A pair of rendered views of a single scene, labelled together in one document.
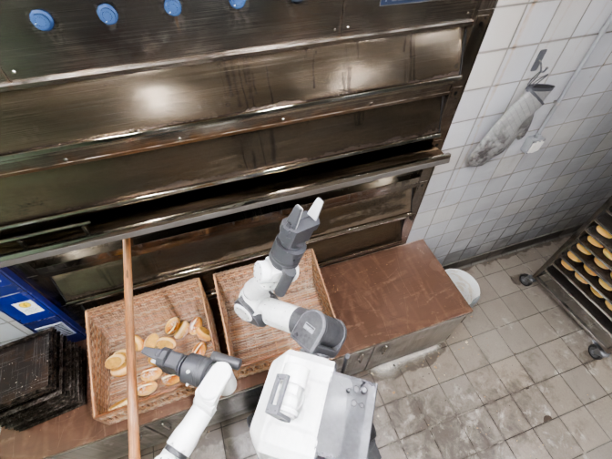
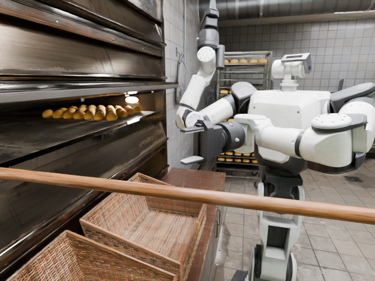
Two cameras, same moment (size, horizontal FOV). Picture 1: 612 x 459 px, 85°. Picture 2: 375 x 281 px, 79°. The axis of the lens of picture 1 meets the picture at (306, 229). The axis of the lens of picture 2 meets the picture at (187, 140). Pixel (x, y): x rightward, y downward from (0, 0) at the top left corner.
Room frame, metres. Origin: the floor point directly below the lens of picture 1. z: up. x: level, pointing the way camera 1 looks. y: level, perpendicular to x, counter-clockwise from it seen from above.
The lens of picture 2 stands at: (0.06, 0.95, 1.44)
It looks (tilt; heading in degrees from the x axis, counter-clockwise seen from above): 15 degrees down; 303
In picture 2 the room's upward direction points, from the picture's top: straight up
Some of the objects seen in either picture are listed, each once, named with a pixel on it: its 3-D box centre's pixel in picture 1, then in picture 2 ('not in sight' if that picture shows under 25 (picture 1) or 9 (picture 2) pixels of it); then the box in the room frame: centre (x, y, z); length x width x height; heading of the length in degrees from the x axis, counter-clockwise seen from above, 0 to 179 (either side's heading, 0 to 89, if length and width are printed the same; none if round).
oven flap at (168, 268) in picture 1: (253, 238); (102, 164); (1.04, 0.26, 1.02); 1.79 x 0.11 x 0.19; 108
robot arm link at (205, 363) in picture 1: (218, 372); (236, 135); (0.31, 0.27, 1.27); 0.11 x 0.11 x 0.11; 74
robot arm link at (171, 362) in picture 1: (181, 366); (215, 139); (0.33, 0.38, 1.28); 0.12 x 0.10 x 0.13; 74
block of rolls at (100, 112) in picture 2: not in sight; (96, 111); (1.64, -0.15, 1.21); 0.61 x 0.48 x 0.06; 18
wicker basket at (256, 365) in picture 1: (276, 310); (154, 219); (0.79, 0.15, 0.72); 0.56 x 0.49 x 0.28; 108
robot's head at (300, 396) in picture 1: (291, 390); (288, 72); (0.22, 0.03, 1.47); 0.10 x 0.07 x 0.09; 164
